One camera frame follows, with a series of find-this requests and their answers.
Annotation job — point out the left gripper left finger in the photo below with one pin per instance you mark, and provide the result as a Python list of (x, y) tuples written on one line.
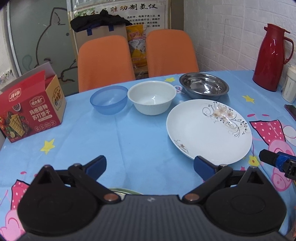
[(85, 177)]

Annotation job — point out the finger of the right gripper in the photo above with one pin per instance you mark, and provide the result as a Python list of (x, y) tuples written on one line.
[(268, 157)]

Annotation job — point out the wall poster chinese text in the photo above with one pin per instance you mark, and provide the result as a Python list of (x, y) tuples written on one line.
[(152, 14)]

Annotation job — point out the red cracker box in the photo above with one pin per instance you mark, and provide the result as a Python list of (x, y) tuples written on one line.
[(34, 102)]

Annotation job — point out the black phone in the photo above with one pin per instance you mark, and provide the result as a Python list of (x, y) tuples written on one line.
[(291, 109)]

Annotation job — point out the yellow snack bag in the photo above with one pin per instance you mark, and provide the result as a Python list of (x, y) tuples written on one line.
[(136, 42)]

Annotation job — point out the red thermos jug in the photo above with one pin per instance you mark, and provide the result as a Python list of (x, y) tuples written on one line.
[(271, 58)]

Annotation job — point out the blue cartoon tablecloth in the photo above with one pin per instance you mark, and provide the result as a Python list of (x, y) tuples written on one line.
[(140, 155)]

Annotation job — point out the right orange chair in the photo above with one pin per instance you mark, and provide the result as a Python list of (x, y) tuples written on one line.
[(170, 52)]

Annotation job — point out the white travel cup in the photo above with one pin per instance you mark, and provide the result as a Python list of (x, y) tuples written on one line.
[(289, 88)]

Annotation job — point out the white plate floral pattern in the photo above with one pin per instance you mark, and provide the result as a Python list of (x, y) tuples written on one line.
[(210, 129)]

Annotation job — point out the green round plate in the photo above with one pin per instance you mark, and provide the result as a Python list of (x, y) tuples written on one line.
[(123, 192)]

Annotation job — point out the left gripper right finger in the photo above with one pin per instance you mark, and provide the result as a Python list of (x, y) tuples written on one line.
[(220, 185)]

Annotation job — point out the brown paper bag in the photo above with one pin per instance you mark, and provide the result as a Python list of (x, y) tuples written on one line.
[(98, 32)]

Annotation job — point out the orange chair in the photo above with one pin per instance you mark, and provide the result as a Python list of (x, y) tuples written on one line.
[(104, 61), (170, 52)]

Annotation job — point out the white ceramic bowl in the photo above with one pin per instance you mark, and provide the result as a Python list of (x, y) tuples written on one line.
[(152, 97)]

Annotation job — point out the blue translucent plastic bowl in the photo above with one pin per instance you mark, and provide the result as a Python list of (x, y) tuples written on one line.
[(109, 100)]

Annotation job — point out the stainless steel bowl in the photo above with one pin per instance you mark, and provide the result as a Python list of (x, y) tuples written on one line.
[(203, 86)]

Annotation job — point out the left orange chair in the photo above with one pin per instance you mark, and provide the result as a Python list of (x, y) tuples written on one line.
[(104, 61)]

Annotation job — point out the black cloth on bag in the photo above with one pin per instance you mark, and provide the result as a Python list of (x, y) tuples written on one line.
[(81, 23)]

